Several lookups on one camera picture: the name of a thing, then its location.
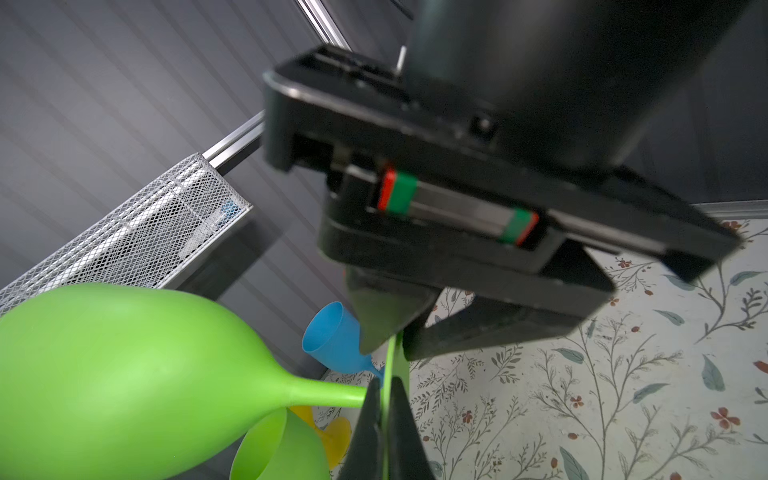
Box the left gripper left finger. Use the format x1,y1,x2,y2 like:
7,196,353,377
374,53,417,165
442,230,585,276
338,377,384,480

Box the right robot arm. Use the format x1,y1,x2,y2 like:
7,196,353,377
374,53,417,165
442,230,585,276
263,1,746,360

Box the green wine glass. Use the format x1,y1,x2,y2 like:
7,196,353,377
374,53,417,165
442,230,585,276
1,283,366,479
229,409,330,480

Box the items in white basket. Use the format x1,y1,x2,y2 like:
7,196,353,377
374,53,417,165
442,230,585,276
178,199,243,260

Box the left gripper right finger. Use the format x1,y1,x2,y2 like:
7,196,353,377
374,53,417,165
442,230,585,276
386,392,435,480

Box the yellow wine glass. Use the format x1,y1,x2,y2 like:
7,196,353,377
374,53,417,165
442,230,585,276
289,406,352,470

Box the blue wine glass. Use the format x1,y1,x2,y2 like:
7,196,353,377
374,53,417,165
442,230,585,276
301,301,383,380

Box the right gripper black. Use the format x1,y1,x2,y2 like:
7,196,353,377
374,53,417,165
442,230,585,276
264,45,741,361

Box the white wire mesh basket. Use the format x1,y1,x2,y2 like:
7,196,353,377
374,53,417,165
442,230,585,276
1,153,253,313

